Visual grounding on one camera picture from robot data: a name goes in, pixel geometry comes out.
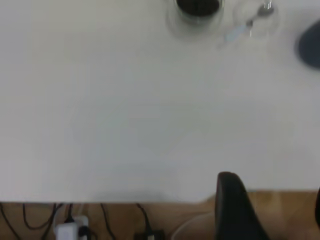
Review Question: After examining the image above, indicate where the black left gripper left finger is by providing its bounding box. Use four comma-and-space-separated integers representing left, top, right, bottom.
215, 171, 271, 240

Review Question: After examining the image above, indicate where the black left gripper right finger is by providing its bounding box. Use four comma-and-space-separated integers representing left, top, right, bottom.
315, 186, 320, 227

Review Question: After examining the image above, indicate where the dark grey ceramic mug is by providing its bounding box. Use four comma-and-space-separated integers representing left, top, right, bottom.
294, 19, 320, 70

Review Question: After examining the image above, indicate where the metal spoon with white handle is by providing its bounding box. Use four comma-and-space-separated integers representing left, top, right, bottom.
223, 2, 275, 45

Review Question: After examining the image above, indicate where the round clear glass lid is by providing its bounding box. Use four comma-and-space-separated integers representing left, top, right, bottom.
232, 0, 281, 41

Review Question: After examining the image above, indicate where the pile of coffee beans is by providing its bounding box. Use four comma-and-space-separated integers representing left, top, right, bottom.
176, 0, 221, 16

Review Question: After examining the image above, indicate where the white power strip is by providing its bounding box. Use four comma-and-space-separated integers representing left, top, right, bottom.
54, 216, 90, 240

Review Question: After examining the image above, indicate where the thin black floor cable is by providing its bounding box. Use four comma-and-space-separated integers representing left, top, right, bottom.
0, 202, 18, 240
99, 202, 117, 240
136, 202, 153, 233
22, 202, 63, 230

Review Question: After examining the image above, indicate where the double-wall clear glass cup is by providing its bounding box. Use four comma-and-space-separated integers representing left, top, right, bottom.
167, 0, 226, 38

